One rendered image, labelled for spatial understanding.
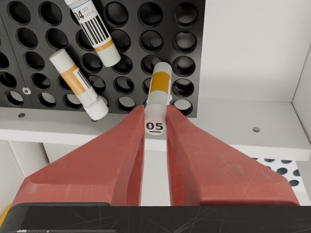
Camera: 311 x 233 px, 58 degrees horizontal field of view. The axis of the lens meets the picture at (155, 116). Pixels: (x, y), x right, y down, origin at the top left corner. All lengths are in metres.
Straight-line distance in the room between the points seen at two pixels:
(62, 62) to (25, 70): 0.03
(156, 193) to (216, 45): 0.30
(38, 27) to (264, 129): 0.17
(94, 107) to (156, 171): 0.27
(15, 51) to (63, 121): 0.07
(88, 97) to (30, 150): 0.30
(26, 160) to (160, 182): 0.20
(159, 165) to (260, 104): 0.21
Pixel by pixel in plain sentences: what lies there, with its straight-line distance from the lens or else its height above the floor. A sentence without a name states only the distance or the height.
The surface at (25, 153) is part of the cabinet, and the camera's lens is 0.46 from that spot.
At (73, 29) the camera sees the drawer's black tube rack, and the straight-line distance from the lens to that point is 0.17.
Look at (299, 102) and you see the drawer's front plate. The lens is 0.25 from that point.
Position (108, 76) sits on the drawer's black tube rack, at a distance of 0.17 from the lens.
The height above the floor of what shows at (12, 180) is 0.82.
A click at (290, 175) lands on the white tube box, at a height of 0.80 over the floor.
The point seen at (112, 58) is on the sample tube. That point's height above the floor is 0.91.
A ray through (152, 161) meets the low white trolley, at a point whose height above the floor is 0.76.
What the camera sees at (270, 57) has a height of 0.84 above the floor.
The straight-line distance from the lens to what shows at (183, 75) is 0.17.
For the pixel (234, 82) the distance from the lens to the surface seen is 0.24.
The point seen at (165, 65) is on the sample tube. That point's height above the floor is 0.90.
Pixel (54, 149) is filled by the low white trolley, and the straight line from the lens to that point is 0.45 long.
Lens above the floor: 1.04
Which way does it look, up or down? 52 degrees down
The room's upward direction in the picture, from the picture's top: 168 degrees counter-clockwise
